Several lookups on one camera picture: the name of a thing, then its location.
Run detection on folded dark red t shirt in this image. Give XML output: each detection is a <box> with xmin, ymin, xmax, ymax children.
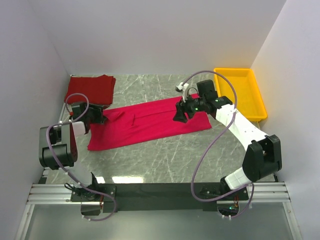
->
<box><xmin>64</xmin><ymin>74</ymin><xmax>116</xmax><ymax>106</ymax></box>

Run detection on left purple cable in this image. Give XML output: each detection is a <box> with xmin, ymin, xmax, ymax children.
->
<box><xmin>46</xmin><ymin>92</ymin><xmax>118</xmax><ymax>222</ymax></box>

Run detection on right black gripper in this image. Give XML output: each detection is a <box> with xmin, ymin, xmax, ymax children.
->
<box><xmin>173</xmin><ymin>91</ymin><xmax>206</xmax><ymax>124</ymax></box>

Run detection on pink t shirt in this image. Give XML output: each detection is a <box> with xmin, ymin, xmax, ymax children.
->
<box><xmin>87</xmin><ymin>97</ymin><xmax>212</xmax><ymax>151</ymax></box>

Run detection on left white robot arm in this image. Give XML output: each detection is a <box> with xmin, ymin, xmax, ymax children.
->
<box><xmin>38</xmin><ymin>102</ymin><xmax>109</xmax><ymax>201</ymax></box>

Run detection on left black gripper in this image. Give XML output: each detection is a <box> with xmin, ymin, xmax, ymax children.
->
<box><xmin>84</xmin><ymin>102</ymin><xmax>110</xmax><ymax>124</ymax></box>

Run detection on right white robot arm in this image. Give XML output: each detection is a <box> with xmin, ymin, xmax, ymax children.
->
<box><xmin>173</xmin><ymin>80</ymin><xmax>282</xmax><ymax>200</ymax></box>

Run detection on yellow plastic tray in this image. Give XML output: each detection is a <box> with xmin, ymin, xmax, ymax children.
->
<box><xmin>214</xmin><ymin>68</ymin><xmax>268</xmax><ymax>122</ymax></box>

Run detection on black base beam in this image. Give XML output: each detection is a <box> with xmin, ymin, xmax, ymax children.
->
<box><xmin>70</xmin><ymin>182</ymin><xmax>249</xmax><ymax>213</ymax></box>

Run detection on aluminium frame rail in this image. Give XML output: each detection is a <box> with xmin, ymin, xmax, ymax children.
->
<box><xmin>14</xmin><ymin>102</ymin><xmax>301</xmax><ymax>240</ymax></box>

